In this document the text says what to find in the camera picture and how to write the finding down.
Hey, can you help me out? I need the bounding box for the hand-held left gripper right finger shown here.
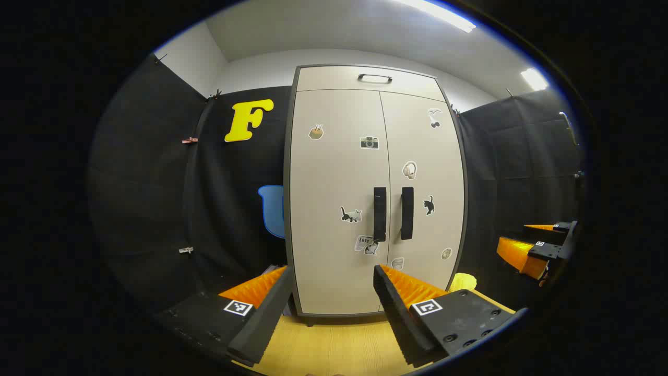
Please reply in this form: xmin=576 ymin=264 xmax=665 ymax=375
xmin=373 ymin=264 xmax=517 ymax=369

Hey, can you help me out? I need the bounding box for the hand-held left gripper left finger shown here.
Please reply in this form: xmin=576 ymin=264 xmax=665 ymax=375
xmin=154 ymin=265 xmax=295 ymax=367

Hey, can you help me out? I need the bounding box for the black door handle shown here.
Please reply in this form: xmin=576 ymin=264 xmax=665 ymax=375
xmin=400 ymin=186 xmax=414 ymax=241
xmin=373 ymin=186 xmax=388 ymax=242

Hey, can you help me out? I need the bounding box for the beige double-door shoe cabinet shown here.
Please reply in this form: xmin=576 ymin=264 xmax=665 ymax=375
xmin=283 ymin=64 xmax=469 ymax=320

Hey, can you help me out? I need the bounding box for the cabinet door with headphones sticker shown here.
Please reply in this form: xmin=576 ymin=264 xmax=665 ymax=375
xmin=379 ymin=91 xmax=466 ymax=313

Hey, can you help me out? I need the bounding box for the cabinet door with camera sticker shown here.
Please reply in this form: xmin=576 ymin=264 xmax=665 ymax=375
xmin=289 ymin=89 xmax=391 ymax=315

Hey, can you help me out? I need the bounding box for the beige cabinet flap panel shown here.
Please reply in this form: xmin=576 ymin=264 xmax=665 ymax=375
xmin=295 ymin=66 xmax=446 ymax=102

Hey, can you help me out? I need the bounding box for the yellow ruffled object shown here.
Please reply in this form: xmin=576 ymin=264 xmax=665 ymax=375
xmin=449 ymin=273 xmax=478 ymax=293

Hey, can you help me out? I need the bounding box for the small ceiling light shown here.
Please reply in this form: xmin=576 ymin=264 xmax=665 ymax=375
xmin=520 ymin=68 xmax=550 ymax=92

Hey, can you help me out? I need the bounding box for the black backdrop cloth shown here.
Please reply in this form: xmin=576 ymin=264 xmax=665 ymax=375
xmin=86 ymin=52 xmax=588 ymax=335

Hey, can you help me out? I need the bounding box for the long ceiling light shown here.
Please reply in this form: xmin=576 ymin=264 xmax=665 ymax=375
xmin=397 ymin=0 xmax=476 ymax=33

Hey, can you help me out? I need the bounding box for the metal lever handle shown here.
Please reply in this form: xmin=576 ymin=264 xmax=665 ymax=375
xmin=559 ymin=111 xmax=579 ymax=147

